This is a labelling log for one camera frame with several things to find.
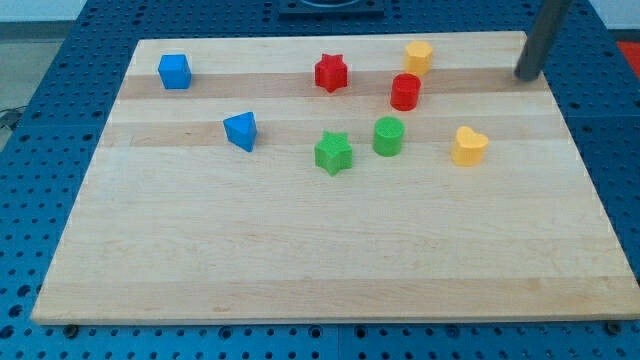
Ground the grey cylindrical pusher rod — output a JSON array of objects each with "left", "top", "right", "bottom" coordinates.
[{"left": 514, "top": 0, "right": 573, "bottom": 82}]

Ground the yellow hexagon block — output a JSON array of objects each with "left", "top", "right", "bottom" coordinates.
[{"left": 403, "top": 41, "right": 433, "bottom": 76}]

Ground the yellow heart block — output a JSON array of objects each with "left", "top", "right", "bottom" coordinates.
[{"left": 451, "top": 126, "right": 490, "bottom": 167}]

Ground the red cylinder block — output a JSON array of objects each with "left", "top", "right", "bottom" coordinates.
[{"left": 390, "top": 73, "right": 421, "bottom": 111}]

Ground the green cylinder block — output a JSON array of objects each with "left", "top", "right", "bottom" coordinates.
[{"left": 373, "top": 116, "right": 405, "bottom": 157}]

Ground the red star block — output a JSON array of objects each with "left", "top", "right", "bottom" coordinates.
[{"left": 314, "top": 53, "right": 348, "bottom": 93}]

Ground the wooden board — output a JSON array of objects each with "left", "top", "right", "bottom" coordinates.
[{"left": 32, "top": 31, "right": 639, "bottom": 325}]

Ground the green star block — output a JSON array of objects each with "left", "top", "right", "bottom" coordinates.
[{"left": 314, "top": 131, "right": 353, "bottom": 176}]

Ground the blue triangle block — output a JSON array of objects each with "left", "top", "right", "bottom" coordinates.
[{"left": 223, "top": 112, "right": 257, "bottom": 152}]

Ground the blue cube block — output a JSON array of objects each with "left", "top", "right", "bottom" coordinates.
[{"left": 158, "top": 54, "right": 191, "bottom": 90}]

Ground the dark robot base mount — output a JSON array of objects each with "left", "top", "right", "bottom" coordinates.
[{"left": 275, "top": 0, "right": 385, "bottom": 18}]

